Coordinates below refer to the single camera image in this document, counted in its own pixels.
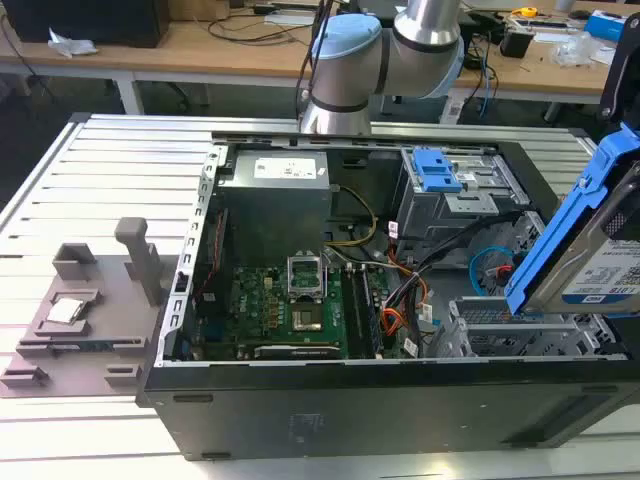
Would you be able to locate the hard disk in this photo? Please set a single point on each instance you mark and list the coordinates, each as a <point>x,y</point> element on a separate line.
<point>555,235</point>

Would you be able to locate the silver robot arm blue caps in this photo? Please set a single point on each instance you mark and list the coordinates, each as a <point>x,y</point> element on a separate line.
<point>350,65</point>

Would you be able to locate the metal disk bay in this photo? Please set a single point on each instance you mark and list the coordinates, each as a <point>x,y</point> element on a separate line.
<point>500,335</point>

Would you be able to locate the black RAM slot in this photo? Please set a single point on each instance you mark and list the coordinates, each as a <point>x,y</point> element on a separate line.
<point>361,315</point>

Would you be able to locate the blue cardboard box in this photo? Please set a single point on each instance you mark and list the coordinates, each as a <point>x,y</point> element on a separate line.
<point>606,24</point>

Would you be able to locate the clear plastic bag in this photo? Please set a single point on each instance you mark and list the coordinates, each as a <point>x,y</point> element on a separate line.
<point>580,52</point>

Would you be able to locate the small black box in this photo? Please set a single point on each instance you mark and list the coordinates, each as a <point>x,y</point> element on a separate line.
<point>515,42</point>

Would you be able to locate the blue drive latch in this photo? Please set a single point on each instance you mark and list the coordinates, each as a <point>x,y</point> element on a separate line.
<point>436,170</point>

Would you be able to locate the grey metal drive cage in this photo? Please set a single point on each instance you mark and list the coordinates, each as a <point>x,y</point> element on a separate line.
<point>440,215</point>

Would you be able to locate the grey power supply unit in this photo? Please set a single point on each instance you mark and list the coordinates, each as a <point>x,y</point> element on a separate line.
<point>280,190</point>

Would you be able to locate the CPU socket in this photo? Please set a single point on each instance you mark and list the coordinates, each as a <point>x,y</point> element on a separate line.
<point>307,320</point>

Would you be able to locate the wooden desk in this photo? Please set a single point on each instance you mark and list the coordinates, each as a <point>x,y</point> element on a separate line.
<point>200,55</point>

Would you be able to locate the green motherboard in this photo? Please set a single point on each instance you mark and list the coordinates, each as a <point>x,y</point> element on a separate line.
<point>260,300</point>

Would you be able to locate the black graphics card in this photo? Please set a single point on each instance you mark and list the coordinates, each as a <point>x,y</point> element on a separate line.
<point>295,351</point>

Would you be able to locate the black open PC case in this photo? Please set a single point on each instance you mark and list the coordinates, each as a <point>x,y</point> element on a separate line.
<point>350,415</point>

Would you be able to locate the black computer box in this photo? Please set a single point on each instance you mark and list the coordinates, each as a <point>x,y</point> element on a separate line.
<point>85,20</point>

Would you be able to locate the white crumpled cloth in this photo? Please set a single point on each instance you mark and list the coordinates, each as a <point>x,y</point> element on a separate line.
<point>72,45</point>

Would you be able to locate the grey parts rack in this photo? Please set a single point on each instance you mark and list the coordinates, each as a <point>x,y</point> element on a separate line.
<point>100,360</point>

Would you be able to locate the silver CPU chip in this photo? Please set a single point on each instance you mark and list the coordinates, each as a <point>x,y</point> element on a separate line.
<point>65,310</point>

